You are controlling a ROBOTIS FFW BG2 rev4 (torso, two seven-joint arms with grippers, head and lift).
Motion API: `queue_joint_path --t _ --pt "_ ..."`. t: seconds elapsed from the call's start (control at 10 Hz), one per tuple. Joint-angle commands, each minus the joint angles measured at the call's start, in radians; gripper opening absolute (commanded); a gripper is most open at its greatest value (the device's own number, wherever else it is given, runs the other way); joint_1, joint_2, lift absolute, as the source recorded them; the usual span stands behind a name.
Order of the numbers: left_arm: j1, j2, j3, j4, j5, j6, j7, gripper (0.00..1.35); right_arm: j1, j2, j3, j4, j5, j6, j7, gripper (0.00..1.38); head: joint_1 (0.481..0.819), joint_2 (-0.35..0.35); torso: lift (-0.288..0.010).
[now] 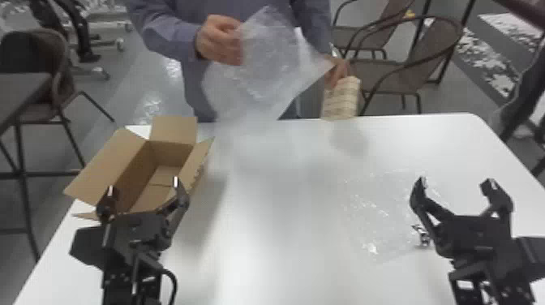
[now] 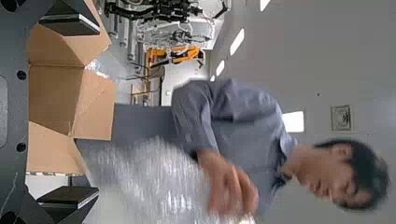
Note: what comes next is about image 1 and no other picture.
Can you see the brown chair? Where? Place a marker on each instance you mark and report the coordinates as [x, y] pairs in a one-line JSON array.
[[47, 55], [366, 36], [400, 70]]

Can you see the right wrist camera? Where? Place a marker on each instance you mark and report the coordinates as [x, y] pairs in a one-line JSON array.
[[532, 257]]

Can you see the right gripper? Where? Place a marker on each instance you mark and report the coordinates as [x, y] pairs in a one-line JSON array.
[[477, 240]]

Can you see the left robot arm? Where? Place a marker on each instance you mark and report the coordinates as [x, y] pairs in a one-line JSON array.
[[123, 285]]

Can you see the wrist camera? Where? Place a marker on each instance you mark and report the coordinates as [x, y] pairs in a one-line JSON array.
[[532, 257], [87, 249]]

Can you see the clear bubble wrap sheet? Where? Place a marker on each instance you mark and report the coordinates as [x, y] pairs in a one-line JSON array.
[[264, 72], [383, 213]]

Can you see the beige striped roll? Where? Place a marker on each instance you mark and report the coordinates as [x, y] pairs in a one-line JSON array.
[[340, 99]]

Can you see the cardboard box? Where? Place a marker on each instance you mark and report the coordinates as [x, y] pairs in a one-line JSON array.
[[145, 166]]

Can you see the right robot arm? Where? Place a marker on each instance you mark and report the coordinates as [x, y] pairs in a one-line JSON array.
[[489, 287]]

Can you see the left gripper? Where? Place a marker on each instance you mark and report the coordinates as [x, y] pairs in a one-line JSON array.
[[142, 234]]

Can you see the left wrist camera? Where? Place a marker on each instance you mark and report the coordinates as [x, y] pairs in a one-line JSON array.
[[87, 249]]

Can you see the person's hand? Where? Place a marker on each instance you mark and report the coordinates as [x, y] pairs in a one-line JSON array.
[[219, 40], [336, 70]]

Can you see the person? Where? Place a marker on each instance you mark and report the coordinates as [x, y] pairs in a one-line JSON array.
[[166, 30]]

